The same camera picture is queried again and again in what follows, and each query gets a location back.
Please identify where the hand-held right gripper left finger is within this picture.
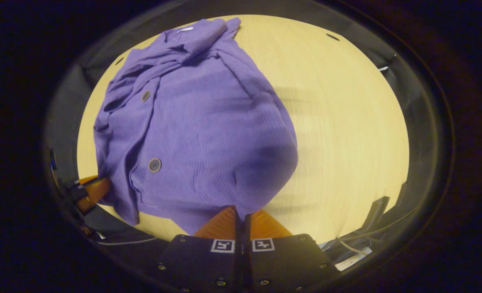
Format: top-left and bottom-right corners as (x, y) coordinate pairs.
(155, 206), (242, 293)

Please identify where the purple button shirt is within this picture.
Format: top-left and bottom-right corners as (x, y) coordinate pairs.
(93, 17), (299, 236)

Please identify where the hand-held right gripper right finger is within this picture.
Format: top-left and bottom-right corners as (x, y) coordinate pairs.
(243, 208), (339, 293)

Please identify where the white paper sheet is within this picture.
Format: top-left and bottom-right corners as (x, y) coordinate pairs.
(334, 246), (373, 272)

